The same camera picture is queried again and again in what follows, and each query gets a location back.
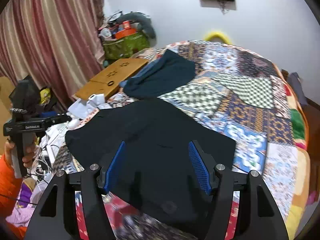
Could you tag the dark teal garment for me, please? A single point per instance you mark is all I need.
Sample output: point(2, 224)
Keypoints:
point(165, 75)

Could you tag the green storage bag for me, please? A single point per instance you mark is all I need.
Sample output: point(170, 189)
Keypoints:
point(125, 45)

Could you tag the blue cloth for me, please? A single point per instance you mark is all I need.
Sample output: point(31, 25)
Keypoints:
point(147, 68)

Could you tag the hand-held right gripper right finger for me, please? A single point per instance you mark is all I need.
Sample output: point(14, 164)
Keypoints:
point(200, 167)

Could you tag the grey neck pillow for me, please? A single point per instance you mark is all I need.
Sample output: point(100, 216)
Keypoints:
point(147, 25)

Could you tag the small red box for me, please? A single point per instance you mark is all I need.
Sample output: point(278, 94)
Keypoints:
point(126, 25)

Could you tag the person's left hand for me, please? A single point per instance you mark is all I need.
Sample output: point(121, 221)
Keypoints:
point(30, 158)

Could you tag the yellow toy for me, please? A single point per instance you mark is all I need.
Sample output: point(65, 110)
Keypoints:
point(45, 96)

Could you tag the black pants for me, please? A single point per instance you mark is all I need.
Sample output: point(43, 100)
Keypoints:
point(155, 130)

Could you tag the person's left forearm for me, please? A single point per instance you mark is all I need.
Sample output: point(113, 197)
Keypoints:
point(7, 187)

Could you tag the orange box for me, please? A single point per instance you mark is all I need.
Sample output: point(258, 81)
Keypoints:
point(126, 33)

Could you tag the wooden lap desk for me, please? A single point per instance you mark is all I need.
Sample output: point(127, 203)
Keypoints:
point(117, 72)

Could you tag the grey bag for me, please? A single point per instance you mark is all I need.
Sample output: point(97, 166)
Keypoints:
point(297, 87)

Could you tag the patchwork printed blanket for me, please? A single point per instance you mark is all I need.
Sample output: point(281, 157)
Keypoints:
point(250, 105)

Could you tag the striped pink curtain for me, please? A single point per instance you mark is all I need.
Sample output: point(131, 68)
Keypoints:
point(50, 30)

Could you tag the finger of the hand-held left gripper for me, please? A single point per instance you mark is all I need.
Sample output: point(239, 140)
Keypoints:
point(58, 120)

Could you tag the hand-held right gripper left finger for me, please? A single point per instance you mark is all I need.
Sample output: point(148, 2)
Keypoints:
point(115, 166)

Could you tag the lavender cloth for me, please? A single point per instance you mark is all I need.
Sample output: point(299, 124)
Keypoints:
point(27, 205)

